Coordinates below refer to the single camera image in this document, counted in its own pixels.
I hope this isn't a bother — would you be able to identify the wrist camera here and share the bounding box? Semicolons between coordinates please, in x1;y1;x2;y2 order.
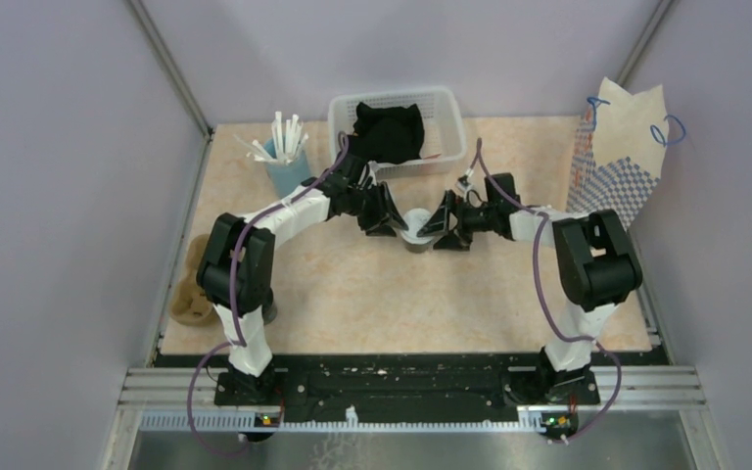
454;174;474;198
361;161;379;188

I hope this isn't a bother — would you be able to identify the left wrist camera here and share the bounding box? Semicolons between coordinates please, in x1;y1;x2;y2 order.
361;161;379;188

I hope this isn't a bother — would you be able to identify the black paper cup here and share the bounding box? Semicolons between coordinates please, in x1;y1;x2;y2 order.
261;290;277;325

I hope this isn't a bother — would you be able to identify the brown cardboard cup carrier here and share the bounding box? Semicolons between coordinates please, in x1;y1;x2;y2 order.
169;234;217;327

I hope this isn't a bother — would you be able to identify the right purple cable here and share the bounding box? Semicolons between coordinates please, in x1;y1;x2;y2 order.
469;137;624;446

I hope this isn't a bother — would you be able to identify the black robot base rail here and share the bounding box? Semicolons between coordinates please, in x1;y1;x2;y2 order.
119;350;705;443

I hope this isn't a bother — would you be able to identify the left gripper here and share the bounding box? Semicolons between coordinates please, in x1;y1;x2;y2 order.
346;182;407;238

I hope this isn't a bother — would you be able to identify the blue straw holder cup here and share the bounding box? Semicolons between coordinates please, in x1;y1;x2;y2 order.
264;149;312;199

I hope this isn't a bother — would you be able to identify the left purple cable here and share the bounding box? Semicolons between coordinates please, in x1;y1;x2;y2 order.
185;132;352;458

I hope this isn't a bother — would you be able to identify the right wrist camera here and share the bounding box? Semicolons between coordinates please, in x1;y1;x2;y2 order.
454;174;474;198

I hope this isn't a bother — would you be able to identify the black cloth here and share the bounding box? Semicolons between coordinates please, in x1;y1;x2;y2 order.
348;102;425;165

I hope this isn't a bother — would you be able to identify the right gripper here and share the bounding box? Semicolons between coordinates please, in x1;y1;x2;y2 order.
418;191;497;253

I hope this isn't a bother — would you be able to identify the white plastic basket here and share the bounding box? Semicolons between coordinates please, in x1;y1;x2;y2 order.
327;86;467;180

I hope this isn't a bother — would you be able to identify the purple cable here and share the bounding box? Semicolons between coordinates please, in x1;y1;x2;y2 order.
469;137;624;446
185;132;352;458

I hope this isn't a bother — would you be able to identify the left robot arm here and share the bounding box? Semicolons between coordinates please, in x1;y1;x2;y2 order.
196;154;407;405

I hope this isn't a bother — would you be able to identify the checkered paper takeout bag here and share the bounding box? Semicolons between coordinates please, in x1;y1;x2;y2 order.
565;77;686;229

